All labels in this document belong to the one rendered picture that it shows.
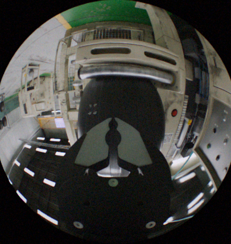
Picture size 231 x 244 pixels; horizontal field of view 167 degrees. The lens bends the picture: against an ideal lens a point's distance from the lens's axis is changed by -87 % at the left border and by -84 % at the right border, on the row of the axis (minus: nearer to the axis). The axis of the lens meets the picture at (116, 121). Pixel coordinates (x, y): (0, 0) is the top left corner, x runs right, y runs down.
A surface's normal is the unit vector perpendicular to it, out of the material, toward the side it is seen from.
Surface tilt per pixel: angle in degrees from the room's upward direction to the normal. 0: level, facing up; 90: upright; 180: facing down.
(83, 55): 90
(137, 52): 90
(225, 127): 90
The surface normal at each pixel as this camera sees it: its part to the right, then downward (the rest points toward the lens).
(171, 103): 0.03, 0.42
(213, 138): -1.00, 0.00
